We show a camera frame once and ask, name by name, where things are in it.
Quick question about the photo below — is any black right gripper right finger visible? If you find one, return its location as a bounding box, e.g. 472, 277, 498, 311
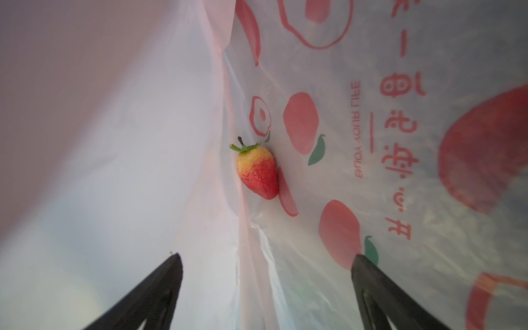
351, 254, 449, 330

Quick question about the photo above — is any pink printed plastic bag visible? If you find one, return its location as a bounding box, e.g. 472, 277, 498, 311
1, 1, 527, 329

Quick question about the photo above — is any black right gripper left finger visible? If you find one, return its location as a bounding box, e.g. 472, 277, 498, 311
87, 254, 184, 330

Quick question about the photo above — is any red strawberry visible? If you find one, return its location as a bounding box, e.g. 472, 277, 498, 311
230, 136, 279, 200

